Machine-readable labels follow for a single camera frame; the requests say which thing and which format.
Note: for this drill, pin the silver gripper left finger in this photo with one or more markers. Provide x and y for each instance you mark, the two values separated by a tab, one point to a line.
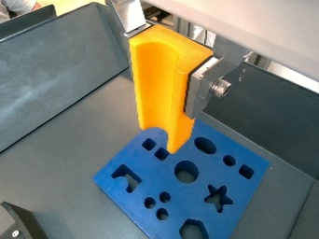
127	14

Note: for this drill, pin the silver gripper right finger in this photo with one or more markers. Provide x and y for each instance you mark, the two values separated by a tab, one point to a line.
207	80

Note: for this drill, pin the yellow foam arch block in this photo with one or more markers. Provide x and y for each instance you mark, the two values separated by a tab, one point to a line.
163	58

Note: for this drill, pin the blue foam shape board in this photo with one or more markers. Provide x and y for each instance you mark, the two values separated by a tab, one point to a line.
189	194

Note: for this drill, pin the black device corner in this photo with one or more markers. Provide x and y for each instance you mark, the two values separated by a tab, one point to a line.
26	227

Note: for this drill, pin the dark grey tray wall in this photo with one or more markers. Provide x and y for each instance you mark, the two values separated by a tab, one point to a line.
53	65

